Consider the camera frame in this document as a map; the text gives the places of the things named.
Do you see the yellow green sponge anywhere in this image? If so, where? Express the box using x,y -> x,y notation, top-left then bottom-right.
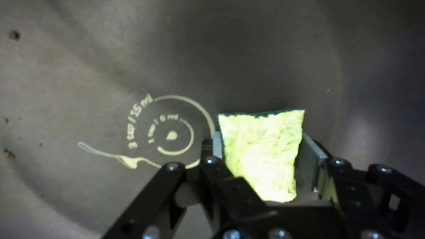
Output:
217,108 -> 307,205

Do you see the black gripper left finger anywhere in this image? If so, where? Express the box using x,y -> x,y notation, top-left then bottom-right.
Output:
102,126 -> 268,239

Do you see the dark frying pan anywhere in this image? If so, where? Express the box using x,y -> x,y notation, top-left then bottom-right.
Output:
0,0 -> 425,239

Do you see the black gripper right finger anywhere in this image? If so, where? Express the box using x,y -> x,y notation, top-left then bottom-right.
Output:
294,134 -> 425,239

